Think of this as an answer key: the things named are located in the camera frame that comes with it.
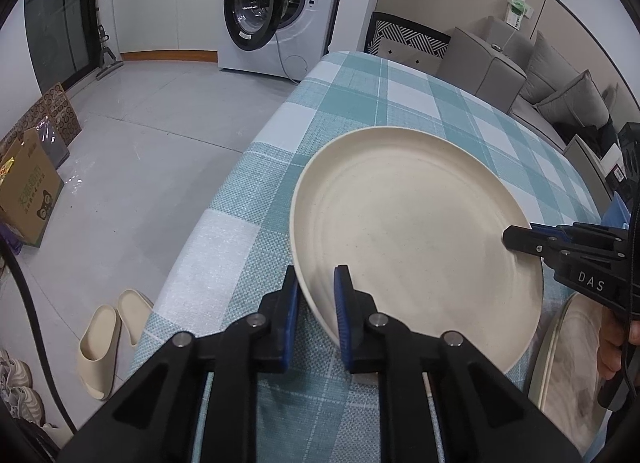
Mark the black white patterned cushion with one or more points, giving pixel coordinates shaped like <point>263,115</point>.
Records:
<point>407,40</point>

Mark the grey sneakers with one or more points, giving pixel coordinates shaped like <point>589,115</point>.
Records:
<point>17,393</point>

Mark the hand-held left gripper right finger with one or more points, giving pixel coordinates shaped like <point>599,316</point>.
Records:
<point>342,323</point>

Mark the grey floor mop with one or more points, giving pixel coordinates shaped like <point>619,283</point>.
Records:
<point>107,58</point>

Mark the beige slipper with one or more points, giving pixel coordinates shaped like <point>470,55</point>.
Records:
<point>135,313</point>
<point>100,348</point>

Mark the cream plate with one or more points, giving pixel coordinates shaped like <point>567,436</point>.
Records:
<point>410,223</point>

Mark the dark cloth bag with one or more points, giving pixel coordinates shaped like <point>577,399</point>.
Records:
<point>592,130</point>

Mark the brown patterned board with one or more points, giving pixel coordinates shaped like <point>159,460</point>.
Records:
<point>62,113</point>

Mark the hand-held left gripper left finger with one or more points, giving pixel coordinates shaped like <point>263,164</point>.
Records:
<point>291,333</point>

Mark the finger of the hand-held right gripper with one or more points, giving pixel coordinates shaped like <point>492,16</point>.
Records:
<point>540,229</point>
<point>525,239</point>

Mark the teal checked tablecloth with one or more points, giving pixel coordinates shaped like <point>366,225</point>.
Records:
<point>350,103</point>

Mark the person's right hand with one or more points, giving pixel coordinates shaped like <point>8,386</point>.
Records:
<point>607,343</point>

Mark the dark glass door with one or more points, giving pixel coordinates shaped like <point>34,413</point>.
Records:
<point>55,18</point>

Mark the white base cabinets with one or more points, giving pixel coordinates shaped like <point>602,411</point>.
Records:
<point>160,3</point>

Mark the white wall power strip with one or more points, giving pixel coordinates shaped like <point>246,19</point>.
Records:
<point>517,10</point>

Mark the grey pillow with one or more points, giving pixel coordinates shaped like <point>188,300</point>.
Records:
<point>575,100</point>
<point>547,60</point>

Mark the grey sofa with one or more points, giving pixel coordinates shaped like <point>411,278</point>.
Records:
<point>480,68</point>

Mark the white washing machine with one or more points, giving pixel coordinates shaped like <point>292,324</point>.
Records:
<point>310,3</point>

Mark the brown cardboard box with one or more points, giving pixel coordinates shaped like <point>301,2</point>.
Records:
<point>30,188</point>

